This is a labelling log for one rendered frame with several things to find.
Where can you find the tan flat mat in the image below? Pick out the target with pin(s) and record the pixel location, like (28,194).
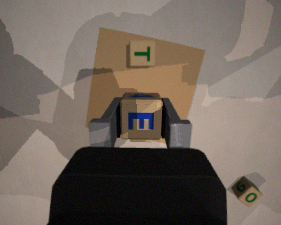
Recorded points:
(174,75)

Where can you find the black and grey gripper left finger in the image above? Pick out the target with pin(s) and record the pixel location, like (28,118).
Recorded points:
(104,131)

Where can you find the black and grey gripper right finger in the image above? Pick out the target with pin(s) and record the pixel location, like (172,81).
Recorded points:
(177,132)

